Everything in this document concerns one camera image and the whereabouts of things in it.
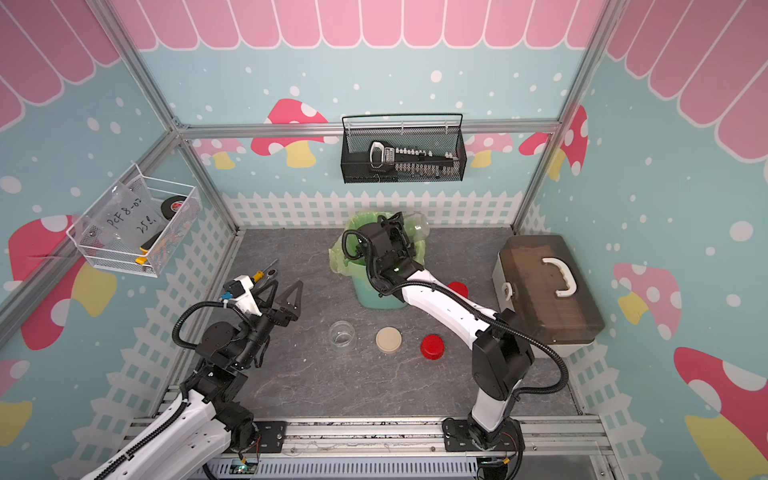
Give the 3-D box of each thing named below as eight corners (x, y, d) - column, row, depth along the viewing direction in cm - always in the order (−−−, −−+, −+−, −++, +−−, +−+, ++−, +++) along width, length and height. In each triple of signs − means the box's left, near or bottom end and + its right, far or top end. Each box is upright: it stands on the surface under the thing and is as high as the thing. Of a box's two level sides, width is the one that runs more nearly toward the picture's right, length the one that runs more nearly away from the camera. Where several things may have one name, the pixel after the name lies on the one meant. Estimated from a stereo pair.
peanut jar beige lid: (330, 352, 90) (326, 344, 85) (333, 329, 95) (329, 320, 90) (354, 352, 90) (352, 344, 85) (356, 329, 95) (354, 320, 90)
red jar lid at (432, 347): (421, 360, 89) (421, 357, 87) (419, 337, 94) (420, 334, 92) (444, 360, 89) (446, 357, 87) (442, 337, 94) (443, 334, 92)
